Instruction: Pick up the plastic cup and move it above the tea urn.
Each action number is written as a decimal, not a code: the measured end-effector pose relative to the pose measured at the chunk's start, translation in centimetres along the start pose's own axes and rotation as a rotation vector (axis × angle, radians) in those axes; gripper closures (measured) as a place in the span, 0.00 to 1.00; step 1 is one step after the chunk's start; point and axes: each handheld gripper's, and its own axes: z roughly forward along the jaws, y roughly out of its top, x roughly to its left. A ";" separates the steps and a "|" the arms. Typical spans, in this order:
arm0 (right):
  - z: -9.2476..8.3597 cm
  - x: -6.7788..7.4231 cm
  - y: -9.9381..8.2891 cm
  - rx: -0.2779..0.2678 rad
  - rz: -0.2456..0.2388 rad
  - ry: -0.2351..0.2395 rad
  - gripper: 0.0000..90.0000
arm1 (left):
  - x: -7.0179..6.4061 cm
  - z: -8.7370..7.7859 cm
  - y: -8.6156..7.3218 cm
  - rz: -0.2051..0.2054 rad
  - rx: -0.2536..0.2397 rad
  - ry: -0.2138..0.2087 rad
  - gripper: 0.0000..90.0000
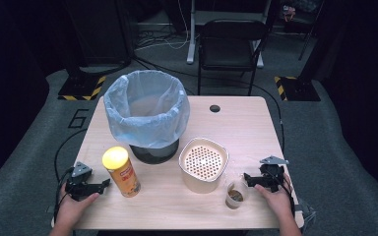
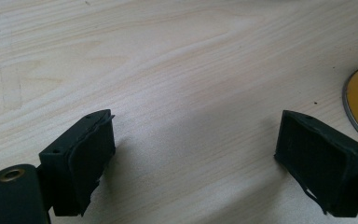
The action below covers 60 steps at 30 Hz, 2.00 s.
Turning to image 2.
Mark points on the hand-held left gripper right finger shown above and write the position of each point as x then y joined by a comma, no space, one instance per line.
320,161

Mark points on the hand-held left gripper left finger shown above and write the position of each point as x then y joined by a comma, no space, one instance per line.
74,161

